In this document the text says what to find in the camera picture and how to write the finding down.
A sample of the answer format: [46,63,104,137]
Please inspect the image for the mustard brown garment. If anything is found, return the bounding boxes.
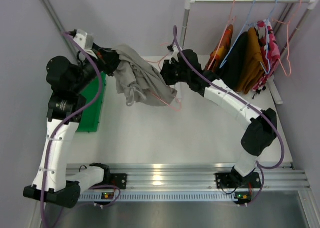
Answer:
[235,27,265,94]

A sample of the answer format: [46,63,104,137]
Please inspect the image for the metal clothes rack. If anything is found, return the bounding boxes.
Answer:
[171,0,315,104]

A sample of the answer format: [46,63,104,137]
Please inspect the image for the empty pink wire hanger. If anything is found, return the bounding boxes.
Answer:
[271,0,302,77]

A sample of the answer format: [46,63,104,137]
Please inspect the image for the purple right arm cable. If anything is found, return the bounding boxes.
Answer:
[172,25,286,203]

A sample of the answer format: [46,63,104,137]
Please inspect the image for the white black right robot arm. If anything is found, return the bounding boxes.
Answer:
[160,45,279,188]

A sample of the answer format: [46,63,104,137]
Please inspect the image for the black garment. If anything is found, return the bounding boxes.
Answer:
[215,31,248,90]

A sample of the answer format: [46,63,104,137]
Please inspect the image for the pink floral garment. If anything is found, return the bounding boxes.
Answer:
[252,20,281,93]

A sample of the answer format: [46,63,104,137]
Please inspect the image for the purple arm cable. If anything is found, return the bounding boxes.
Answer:
[172,25,286,203]
[39,30,121,228]

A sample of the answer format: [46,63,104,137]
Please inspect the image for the green plastic bin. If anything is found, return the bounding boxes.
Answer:
[77,73,106,132]

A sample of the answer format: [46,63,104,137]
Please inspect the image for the orange patterned garment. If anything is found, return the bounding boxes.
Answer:
[205,24,234,72]

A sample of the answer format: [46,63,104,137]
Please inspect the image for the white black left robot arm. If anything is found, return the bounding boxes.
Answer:
[23,45,120,208]

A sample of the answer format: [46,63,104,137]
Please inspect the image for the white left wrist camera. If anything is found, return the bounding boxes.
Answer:
[72,29,94,50]

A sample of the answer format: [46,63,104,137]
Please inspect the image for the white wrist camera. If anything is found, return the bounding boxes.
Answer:
[72,29,94,50]
[162,44,182,67]

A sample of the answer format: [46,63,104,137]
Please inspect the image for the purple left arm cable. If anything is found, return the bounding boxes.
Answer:
[39,30,121,228]

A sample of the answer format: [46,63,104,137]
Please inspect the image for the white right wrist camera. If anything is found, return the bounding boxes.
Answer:
[162,44,182,67]

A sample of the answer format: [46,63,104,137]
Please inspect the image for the beige trousers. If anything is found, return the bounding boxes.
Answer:
[112,44,178,107]

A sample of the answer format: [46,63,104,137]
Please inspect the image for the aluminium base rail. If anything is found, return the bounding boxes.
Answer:
[64,162,311,203]

